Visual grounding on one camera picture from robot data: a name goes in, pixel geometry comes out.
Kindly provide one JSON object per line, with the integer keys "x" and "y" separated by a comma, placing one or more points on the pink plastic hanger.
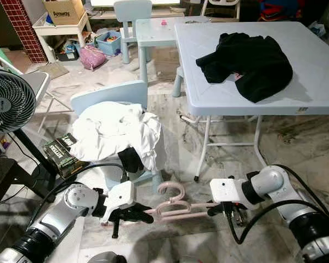
{"x": 175, "y": 208}

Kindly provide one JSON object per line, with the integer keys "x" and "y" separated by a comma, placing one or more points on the white garment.
{"x": 115, "y": 131}

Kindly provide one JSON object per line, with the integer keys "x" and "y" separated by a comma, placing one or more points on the black garment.
{"x": 252, "y": 66}

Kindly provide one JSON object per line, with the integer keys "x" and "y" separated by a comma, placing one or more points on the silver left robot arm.
{"x": 71, "y": 208}

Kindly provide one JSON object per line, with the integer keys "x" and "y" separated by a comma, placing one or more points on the grey robot left leg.
{"x": 104, "y": 258}

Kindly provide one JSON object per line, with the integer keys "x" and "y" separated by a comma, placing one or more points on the small black cloth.
{"x": 130, "y": 160}

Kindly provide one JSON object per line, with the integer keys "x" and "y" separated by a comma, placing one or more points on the green black carton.
{"x": 63, "y": 156}

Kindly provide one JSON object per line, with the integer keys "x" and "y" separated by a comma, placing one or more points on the light grey folding table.
{"x": 214, "y": 104}

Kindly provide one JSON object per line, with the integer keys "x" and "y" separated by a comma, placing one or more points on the black side table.
{"x": 5, "y": 172}

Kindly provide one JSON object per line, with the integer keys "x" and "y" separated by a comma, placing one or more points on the light blue plastic chair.
{"x": 109, "y": 93}

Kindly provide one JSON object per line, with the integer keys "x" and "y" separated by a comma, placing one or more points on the light blue stool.
{"x": 179, "y": 76}

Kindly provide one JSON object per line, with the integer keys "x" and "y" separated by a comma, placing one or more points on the black white floor fan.
{"x": 8, "y": 101}

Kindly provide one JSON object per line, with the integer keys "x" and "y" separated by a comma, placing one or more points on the grey metal folding chair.
{"x": 41, "y": 82}

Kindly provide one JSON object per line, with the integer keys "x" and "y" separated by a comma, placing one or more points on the beige floor mat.
{"x": 55, "y": 70}

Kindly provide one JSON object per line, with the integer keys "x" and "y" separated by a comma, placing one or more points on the pink fabric bag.
{"x": 93, "y": 57}

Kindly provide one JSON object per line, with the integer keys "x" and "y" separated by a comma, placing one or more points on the blue toy bin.
{"x": 108, "y": 44}

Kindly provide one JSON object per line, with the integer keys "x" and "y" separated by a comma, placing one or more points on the light blue small table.
{"x": 156, "y": 33}

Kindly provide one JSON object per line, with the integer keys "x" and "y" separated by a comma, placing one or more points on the metal bowl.
{"x": 196, "y": 22}

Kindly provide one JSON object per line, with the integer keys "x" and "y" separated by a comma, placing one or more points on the small pink toy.
{"x": 162, "y": 23}

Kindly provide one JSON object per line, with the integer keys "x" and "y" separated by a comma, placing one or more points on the white wooden shelf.
{"x": 63, "y": 29}

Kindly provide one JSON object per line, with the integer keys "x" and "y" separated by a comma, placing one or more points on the white baby high chair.
{"x": 222, "y": 6}

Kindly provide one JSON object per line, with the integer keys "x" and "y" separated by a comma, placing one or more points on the small light blue chair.
{"x": 131, "y": 11}

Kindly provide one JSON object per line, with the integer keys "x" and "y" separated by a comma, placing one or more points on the red and blue fabric pile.
{"x": 285, "y": 8}

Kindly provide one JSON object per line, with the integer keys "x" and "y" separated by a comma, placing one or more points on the brown cardboard box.
{"x": 64, "y": 12}

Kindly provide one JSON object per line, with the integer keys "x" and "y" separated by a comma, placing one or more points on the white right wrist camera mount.
{"x": 227, "y": 190}

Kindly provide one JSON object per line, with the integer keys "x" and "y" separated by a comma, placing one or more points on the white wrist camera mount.
{"x": 227, "y": 190}
{"x": 119, "y": 193}

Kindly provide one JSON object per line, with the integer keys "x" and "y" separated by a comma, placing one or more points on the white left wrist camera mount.
{"x": 119, "y": 193}

